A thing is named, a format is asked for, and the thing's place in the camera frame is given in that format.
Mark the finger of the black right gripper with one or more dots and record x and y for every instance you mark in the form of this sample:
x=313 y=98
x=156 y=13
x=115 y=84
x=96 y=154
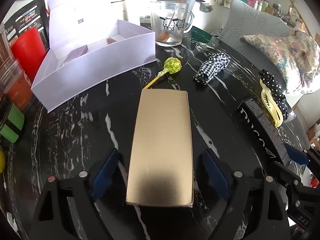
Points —
x=304 y=157
x=284 y=176

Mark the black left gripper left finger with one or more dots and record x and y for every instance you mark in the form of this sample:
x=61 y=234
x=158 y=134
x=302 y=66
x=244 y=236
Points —
x=52 y=218

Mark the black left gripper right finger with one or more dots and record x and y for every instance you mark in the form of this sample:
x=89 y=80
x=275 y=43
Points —
x=254 y=201

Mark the black cosmetic box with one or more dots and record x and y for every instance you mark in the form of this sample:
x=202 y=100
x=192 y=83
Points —
x=262 y=132

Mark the gold rectangular box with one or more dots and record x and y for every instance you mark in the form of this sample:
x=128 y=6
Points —
x=161 y=165

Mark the yellow hair claw clip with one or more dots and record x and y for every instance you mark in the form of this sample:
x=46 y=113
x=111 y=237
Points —
x=270 y=104

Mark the yellow lemon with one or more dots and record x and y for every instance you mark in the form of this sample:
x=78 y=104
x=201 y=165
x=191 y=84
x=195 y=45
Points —
x=2 y=161

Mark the black polka dot scrunchie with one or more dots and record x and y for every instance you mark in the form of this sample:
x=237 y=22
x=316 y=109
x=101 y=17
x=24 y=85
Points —
x=269 y=80

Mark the floral cushion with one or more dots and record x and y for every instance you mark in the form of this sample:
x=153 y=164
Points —
x=296 y=56

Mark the green labelled black jar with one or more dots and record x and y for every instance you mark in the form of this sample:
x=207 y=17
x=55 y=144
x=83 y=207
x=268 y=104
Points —
x=12 y=120

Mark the black white checkered scrunchie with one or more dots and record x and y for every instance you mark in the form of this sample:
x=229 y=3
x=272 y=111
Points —
x=210 y=68

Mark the green wrapped lollipop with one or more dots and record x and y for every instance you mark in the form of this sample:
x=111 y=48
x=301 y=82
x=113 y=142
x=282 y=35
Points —
x=172 y=65

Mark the orange jar with lid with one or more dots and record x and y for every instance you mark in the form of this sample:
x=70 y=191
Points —
x=16 y=85

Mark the grey leaf pattern chair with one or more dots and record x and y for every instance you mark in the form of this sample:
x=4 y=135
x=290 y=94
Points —
x=245 y=20

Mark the wooden spoon in mug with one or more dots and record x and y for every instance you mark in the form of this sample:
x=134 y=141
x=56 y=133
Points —
x=170 y=25

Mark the red plastic canister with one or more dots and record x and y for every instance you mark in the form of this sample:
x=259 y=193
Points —
x=29 y=50

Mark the glass mug with cartoon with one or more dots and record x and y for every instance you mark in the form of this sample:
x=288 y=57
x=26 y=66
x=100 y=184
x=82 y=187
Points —
x=171 y=23

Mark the white open gift box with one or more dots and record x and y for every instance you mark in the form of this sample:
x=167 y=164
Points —
x=114 y=46

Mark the black snack pouch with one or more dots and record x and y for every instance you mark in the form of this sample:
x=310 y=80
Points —
x=32 y=15

